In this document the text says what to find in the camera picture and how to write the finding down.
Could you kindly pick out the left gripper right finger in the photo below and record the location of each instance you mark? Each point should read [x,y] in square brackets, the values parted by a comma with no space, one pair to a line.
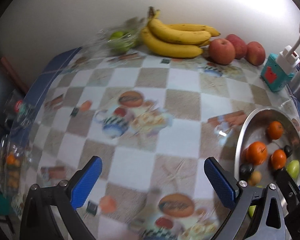
[268,219]

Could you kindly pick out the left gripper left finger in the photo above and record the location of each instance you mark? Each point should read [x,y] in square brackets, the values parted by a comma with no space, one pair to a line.
[38,220]

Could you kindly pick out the green guava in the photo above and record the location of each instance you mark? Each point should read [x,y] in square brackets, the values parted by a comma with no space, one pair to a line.
[293,168]
[251,210]

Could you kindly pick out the brown longan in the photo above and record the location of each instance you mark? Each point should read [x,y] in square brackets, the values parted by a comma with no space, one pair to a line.
[255,178]

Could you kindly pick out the small mandarin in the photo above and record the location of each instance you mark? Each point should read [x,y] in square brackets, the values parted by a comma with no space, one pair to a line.
[278,159]
[275,130]

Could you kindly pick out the large orange mandarin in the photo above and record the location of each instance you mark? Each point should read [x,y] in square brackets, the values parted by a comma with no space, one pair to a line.
[256,153]

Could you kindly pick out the clear box of small fruit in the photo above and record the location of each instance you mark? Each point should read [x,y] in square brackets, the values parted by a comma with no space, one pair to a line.
[14,161]

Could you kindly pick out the steel bowl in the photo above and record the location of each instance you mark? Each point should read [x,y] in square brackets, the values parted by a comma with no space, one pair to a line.
[254,129]

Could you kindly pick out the glass mug with red logo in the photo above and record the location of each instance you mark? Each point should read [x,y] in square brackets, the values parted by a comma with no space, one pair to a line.
[19,113]

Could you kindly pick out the teal toy box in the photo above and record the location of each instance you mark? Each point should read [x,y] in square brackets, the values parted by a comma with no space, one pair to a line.
[273,75]

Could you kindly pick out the red apple far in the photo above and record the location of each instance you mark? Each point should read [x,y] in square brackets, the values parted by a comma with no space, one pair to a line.
[256,54]

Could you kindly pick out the red apple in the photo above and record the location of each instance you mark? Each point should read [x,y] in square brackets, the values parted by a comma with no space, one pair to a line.
[222,51]
[239,45]
[256,54]

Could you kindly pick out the red apple middle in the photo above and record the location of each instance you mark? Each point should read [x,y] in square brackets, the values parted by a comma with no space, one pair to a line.
[239,45]

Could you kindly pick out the red apple front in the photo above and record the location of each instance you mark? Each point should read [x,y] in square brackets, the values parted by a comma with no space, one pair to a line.
[222,51]

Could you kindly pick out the clear tray of green fruit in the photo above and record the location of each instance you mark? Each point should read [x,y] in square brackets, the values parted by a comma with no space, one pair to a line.
[119,39]

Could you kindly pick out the yellow banana bunch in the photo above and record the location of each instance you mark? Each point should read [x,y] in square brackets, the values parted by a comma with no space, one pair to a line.
[183,41]

